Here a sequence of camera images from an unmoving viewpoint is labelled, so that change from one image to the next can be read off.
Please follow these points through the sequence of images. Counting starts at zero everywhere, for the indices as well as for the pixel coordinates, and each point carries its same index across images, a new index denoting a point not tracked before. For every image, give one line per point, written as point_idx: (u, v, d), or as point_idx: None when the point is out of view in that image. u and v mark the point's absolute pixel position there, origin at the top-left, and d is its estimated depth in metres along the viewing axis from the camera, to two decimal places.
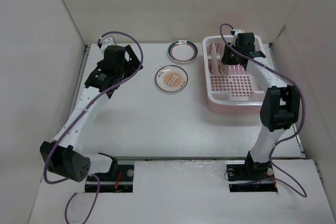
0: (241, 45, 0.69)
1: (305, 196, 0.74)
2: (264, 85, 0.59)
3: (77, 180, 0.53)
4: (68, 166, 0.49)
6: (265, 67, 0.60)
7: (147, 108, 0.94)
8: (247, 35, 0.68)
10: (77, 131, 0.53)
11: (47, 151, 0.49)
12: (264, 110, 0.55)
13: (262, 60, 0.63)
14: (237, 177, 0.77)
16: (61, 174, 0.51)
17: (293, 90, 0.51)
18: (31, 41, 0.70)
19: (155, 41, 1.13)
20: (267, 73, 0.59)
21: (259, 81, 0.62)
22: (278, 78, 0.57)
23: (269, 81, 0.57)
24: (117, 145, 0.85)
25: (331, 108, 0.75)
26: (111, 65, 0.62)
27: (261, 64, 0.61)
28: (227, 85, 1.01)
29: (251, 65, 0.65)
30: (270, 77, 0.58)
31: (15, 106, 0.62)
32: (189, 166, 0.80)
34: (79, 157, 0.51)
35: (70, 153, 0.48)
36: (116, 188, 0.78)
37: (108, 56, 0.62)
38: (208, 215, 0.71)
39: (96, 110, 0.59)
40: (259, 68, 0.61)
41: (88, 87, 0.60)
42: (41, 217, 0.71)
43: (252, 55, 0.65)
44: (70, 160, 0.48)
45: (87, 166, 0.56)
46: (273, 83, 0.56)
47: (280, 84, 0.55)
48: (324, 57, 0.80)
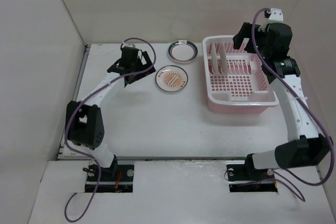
0: (272, 45, 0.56)
1: (303, 200, 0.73)
2: (290, 122, 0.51)
3: (94, 145, 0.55)
4: (90, 123, 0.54)
6: (297, 98, 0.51)
7: (147, 108, 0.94)
8: (283, 35, 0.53)
10: (101, 97, 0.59)
11: (73, 108, 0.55)
12: (282, 150, 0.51)
13: (293, 82, 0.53)
14: (237, 177, 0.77)
16: (79, 138, 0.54)
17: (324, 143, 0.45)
18: (31, 40, 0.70)
19: (155, 41, 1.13)
20: (297, 108, 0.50)
21: (284, 110, 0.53)
22: (310, 121, 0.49)
23: (297, 122, 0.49)
24: (117, 144, 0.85)
25: (331, 109, 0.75)
26: (127, 61, 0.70)
27: (294, 93, 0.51)
28: (227, 85, 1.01)
29: (278, 84, 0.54)
30: (300, 117, 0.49)
31: (15, 105, 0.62)
32: (189, 166, 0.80)
34: (100, 120, 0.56)
35: (95, 110, 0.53)
36: (116, 188, 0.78)
37: (125, 53, 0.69)
38: (209, 215, 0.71)
39: (115, 89, 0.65)
40: (289, 97, 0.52)
41: (109, 72, 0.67)
42: (41, 217, 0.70)
43: (280, 68, 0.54)
44: (94, 116, 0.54)
45: (102, 136, 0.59)
46: (302, 128, 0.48)
47: (309, 132, 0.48)
48: (325, 57, 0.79)
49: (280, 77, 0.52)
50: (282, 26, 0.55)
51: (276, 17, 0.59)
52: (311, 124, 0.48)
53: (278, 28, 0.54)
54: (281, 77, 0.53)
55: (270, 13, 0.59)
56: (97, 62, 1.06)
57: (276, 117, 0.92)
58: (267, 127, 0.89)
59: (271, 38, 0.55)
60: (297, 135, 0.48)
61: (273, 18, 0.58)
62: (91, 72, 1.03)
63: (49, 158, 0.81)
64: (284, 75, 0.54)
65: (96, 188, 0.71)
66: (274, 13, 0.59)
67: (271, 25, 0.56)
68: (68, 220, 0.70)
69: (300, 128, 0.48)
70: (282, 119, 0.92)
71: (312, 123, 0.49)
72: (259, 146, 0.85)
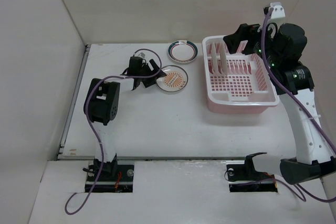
0: (283, 53, 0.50)
1: (304, 200, 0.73)
2: (300, 142, 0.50)
3: (109, 118, 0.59)
4: (109, 96, 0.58)
6: (311, 119, 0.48)
7: (147, 108, 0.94)
8: (296, 44, 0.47)
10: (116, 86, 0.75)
11: (94, 83, 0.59)
12: (288, 167, 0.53)
13: (306, 98, 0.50)
14: (237, 176, 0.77)
16: (96, 111, 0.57)
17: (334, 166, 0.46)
18: (31, 41, 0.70)
19: (155, 41, 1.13)
20: (310, 130, 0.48)
21: (294, 128, 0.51)
22: (322, 144, 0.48)
23: (310, 146, 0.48)
24: (117, 144, 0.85)
25: (332, 108, 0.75)
26: (134, 68, 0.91)
27: (308, 115, 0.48)
28: (227, 85, 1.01)
29: (289, 100, 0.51)
30: (312, 140, 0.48)
31: (15, 106, 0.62)
32: (189, 166, 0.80)
34: (117, 96, 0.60)
35: (114, 87, 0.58)
36: (115, 188, 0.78)
37: (132, 62, 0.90)
38: (208, 215, 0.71)
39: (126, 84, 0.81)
40: (301, 117, 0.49)
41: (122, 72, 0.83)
42: (41, 217, 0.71)
43: (292, 80, 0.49)
44: (114, 90, 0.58)
45: (114, 114, 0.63)
46: (315, 152, 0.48)
47: (321, 156, 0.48)
48: (325, 57, 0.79)
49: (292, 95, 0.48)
50: (291, 28, 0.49)
51: (278, 14, 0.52)
52: (323, 147, 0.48)
53: (289, 32, 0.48)
54: (293, 94, 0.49)
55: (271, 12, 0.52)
56: (96, 62, 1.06)
57: (276, 117, 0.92)
58: (267, 127, 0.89)
59: (281, 43, 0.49)
60: (309, 160, 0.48)
61: (275, 17, 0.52)
62: (91, 73, 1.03)
63: (49, 158, 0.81)
64: (297, 91, 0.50)
65: (93, 186, 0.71)
66: (275, 9, 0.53)
67: (281, 29, 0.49)
68: (67, 212, 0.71)
69: (312, 152, 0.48)
70: (282, 119, 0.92)
71: (324, 145, 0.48)
72: (259, 146, 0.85)
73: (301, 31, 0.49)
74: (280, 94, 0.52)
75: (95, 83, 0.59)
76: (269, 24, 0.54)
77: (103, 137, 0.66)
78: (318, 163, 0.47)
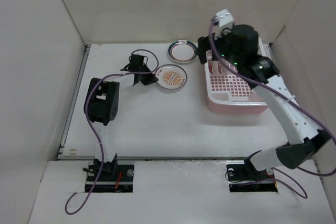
0: (242, 50, 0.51)
1: (305, 198, 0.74)
2: (285, 125, 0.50)
3: (109, 118, 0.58)
4: (108, 97, 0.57)
6: (289, 101, 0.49)
7: (147, 108, 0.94)
8: (251, 38, 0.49)
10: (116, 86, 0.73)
11: (93, 83, 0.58)
12: (285, 152, 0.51)
13: (279, 83, 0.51)
14: (237, 176, 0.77)
16: (96, 112, 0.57)
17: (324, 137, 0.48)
18: (31, 41, 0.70)
19: (155, 41, 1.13)
20: (292, 112, 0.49)
21: (276, 114, 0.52)
22: (306, 120, 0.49)
23: (296, 126, 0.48)
24: (117, 144, 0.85)
25: (331, 108, 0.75)
26: (136, 65, 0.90)
27: (285, 97, 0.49)
28: (227, 85, 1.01)
29: (263, 91, 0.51)
30: (297, 120, 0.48)
31: (16, 105, 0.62)
32: (189, 166, 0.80)
34: (117, 96, 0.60)
35: (113, 87, 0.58)
36: (116, 188, 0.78)
37: (134, 59, 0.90)
38: (208, 215, 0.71)
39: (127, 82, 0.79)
40: (279, 102, 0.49)
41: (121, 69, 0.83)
42: (41, 217, 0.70)
43: (258, 71, 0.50)
44: (113, 91, 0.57)
45: (115, 114, 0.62)
46: (303, 130, 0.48)
47: (309, 132, 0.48)
48: (325, 56, 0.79)
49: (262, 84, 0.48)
50: (240, 27, 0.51)
51: (226, 20, 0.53)
52: (307, 123, 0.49)
53: (240, 31, 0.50)
54: (265, 84, 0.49)
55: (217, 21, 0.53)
56: (96, 62, 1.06)
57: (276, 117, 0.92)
58: (266, 127, 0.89)
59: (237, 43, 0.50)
60: (300, 139, 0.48)
61: (224, 23, 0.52)
62: (91, 73, 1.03)
63: (49, 158, 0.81)
64: (266, 80, 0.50)
65: (93, 187, 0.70)
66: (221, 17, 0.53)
67: (232, 30, 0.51)
68: (67, 213, 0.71)
69: (301, 131, 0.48)
70: None
71: (308, 121, 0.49)
72: (259, 146, 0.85)
73: (249, 28, 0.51)
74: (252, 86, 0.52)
75: (94, 83, 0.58)
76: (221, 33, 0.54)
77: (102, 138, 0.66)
78: (309, 139, 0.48)
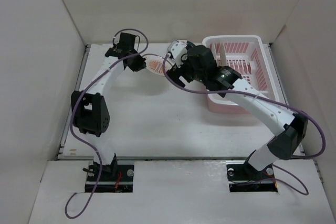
0: (203, 66, 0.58)
1: (306, 194, 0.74)
2: (264, 118, 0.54)
3: (101, 130, 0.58)
4: (95, 112, 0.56)
6: (257, 97, 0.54)
7: (147, 108, 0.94)
8: (205, 54, 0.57)
10: (103, 84, 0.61)
11: (75, 98, 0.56)
12: (275, 146, 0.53)
13: (244, 85, 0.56)
14: (237, 177, 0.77)
16: (85, 126, 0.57)
17: (302, 119, 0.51)
18: (31, 42, 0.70)
19: (155, 41, 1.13)
20: (264, 105, 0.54)
21: (253, 112, 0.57)
22: (280, 109, 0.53)
23: (272, 116, 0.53)
24: (117, 144, 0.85)
25: (331, 108, 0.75)
26: (125, 44, 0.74)
27: (252, 95, 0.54)
28: None
29: (233, 95, 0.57)
30: (271, 110, 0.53)
31: (16, 105, 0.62)
32: (189, 166, 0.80)
34: (104, 106, 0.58)
35: (98, 101, 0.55)
36: (116, 188, 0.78)
37: (123, 37, 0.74)
38: (209, 215, 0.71)
39: (115, 74, 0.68)
40: (249, 100, 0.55)
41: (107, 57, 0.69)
42: (41, 217, 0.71)
43: (222, 79, 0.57)
44: (97, 105, 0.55)
45: (107, 121, 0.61)
46: (280, 118, 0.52)
47: (286, 118, 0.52)
48: (324, 56, 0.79)
49: (230, 90, 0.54)
50: (195, 48, 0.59)
51: (179, 47, 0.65)
52: (282, 110, 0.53)
53: (195, 52, 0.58)
54: (232, 89, 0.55)
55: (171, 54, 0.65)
56: (96, 62, 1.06)
57: None
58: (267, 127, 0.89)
59: (196, 62, 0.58)
60: (281, 128, 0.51)
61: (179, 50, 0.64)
62: (91, 73, 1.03)
63: (49, 158, 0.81)
64: (232, 85, 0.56)
65: (95, 187, 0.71)
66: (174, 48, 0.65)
67: (188, 53, 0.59)
68: (67, 214, 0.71)
69: (279, 120, 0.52)
70: None
71: (282, 109, 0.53)
72: (259, 146, 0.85)
73: (200, 46, 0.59)
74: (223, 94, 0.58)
75: (76, 98, 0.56)
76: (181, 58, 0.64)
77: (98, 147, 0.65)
78: (289, 124, 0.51)
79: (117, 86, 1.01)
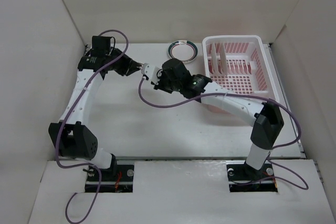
0: (176, 78, 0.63)
1: (306, 189, 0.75)
2: (239, 114, 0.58)
3: (90, 157, 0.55)
4: (80, 141, 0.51)
6: (227, 94, 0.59)
7: (147, 109, 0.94)
8: (177, 66, 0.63)
10: (82, 109, 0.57)
11: (55, 130, 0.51)
12: (255, 137, 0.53)
13: (215, 86, 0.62)
14: (237, 177, 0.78)
16: (72, 156, 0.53)
17: (271, 105, 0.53)
18: (31, 42, 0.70)
19: (156, 41, 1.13)
20: (234, 100, 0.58)
21: (229, 109, 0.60)
22: (249, 101, 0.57)
23: (243, 108, 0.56)
24: (117, 144, 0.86)
25: (331, 108, 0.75)
26: (100, 49, 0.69)
27: (222, 94, 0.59)
28: (227, 85, 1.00)
29: (207, 98, 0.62)
30: (241, 104, 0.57)
31: (16, 106, 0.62)
32: (189, 166, 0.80)
34: (88, 133, 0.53)
35: (80, 131, 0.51)
36: (116, 188, 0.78)
37: (97, 42, 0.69)
38: (209, 215, 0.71)
39: (93, 89, 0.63)
40: (221, 99, 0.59)
41: (82, 70, 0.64)
42: (41, 217, 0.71)
43: (196, 86, 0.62)
44: (81, 134, 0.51)
45: (96, 145, 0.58)
46: (250, 109, 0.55)
47: (256, 108, 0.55)
48: (324, 56, 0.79)
49: (202, 94, 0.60)
50: (167, 63, 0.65)
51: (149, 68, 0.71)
52: (251, 102, 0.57)
53: (168, 66, 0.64)
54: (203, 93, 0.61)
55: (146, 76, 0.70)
56: None
57: None
58: None
59: (170, 75, 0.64)
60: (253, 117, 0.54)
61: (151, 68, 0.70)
62: None
63: (49, 158, 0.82)
64: (203, 89, 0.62)
65: (98, 187, 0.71)
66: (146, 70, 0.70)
67: (163, 67, 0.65)
68: (68, 217, 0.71)
69: (249, 111, 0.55)
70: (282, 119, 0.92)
71: (251, 101, 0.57)
72: None
73: (173, 60, 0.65)
74: (200, 99, 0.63)
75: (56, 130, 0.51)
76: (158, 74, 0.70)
77: (95, 159, 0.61)
78: (259, 113, 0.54)
79: (117, 86, 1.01)
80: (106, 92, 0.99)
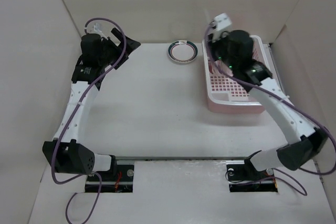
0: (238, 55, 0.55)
1: (305, 195, 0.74)
2: (283, 126, 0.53)
3: (86, 172, 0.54)
4: (75, 160, 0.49)
6: (282, 102, 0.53)
7: (147, 108, 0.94)
8: (246, 44, 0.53)
10: (76, 125, 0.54)
11: (49, 151, 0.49)
12: (284, 153, 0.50)
13: (272, 85, 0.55)
14: (237, 177, 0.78)
16: (69, 172, 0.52)
17: (323, 134, 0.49)
18: (31, 42, 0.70)
19: (156, 41, 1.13)
20: (286, 112, 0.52)
21: (273, 115, 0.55)
22: (302, 119, 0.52)
23: (292, 124, 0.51)
24: (117, 144, 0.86)
25: (332, 108, 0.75)
26: (92, 57, 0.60)
27: (279, 97, 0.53)
28: (227, 85, 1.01)
29: (256, 92, 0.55)
30: (292, 118, 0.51)
31: (15, 106, 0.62)
32: (189, 166, 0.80)
34: (84, 150, 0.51)
35: (75, 151, 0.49)
36: (116, 188, 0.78)
37: (86, 49, 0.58)
38: (209, 215, 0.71)
39: (88, 102, 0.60)
40: (274, 102, 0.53)
41: (76, 82, 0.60)
42: (41, 217, 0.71)
43: (253, 76, 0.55)
44: (76, 155, 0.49)
45: (92, 159, 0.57)
46: (299, 128, 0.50)
47: (305, 130, 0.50)
48: (325, 56, 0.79)
49: (259, 86, 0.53)
50: (234, 32, 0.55)
51: (223, 24, 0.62)
52: (303, 121, 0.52)
53: (237, 38, 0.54)
54: (259, 86, 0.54)
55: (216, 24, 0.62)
56: None
57: None
58: (267, 127, 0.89)
59: (233, 49, 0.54)
60: (297, 137, 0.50)
61: (220, 27, 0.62)
62: None
63: None
64: (260, 82, 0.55)
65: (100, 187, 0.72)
66: (220, 21, 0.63)
67: (229, 37, 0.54)
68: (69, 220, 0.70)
69: (297, 129, 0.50)
70: None
71: (304, 120, 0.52)
72: (260, 145, 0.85)
73: (244, 33, 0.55)
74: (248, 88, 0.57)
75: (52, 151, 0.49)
76: (221, 34, 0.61)
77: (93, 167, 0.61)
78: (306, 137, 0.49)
79: (117, 86, 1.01)
80: (106, 92, 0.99)
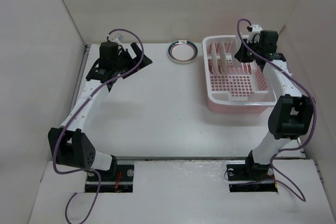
0: (262, 43, 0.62)
1: (304, 200, 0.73)
2: (277, 92, 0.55)
3: (85, 167, 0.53)
4: (77, 150, 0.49)
6: (282, 72, 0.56)
7: (147, 108, 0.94)
8: (271, 34, 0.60)
10: (84, 117, 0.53)
11: (53, 138, 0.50)
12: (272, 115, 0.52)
13: (280, 63, 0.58)
14: (237, 176, 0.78)
16: (69, 164, 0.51)
17: (308, 103, 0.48)
18: (30, 42, 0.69)
19: (155, 41, 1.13)
20: (282, 78, 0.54)
21: (273, 85, 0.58)
22: (294, 87, 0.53)
23: (283, 87, 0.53)
24: (117, 144, 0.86)
25: (332, 109, 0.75)
26: (109, 62, 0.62)
27: (279, 68, 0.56)
28: (227, 85, 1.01)
29: (266, 67, 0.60)
30: (285, 83, 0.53)
31: (15, 106, 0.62)
32: (189, 166, 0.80)
34: (86, 142, 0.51)
35: (77, 138, 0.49)
36: (116, 188, 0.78)
37: (104, 53, 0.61)
38: (209, 215, 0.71)
39: (98, 100, 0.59)
40: (275, 72, 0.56)
41: (89, 80, 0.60)
42: (41, 217, 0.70)
43: (270, 57, 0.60)
44: (79, 143, 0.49)
45: (92, 155, 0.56)
46: (286, 91, 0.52)
47: (294, 94, 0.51)
48: (325, 57, 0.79)
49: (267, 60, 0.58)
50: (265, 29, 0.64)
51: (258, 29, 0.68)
52: (295, 88, 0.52)
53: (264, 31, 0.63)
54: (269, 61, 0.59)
55: (251, 27, 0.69)
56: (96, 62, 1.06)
57: None
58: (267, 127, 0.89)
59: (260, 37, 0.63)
60: None
61: (256, 29, 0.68)
62: None
63: (49, 158, 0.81)
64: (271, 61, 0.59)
65: (99, 187, 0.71)
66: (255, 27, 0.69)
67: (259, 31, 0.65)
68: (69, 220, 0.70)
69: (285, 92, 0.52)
70: None
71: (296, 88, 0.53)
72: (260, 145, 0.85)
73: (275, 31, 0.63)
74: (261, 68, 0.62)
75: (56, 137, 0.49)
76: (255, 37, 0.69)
77: (93, 165, 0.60)
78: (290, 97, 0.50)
79: (116, 86, 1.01)
80: None
